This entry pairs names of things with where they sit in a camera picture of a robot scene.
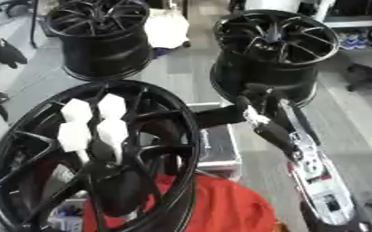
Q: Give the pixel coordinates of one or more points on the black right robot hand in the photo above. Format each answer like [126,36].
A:
[273,133]

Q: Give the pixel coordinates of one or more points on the black wheel rim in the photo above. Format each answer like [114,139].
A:
[271,72]
[107,45]

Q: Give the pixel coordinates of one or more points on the large black spoked wheel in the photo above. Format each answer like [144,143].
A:
[181,127]

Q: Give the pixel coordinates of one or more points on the white pin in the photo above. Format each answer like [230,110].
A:
[112,106]
[113,131]
[77,110]
[74,136]

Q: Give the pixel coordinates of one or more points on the white shelf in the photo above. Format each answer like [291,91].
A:
[353,21]

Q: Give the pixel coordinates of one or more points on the white bag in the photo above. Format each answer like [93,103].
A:
[166,28]

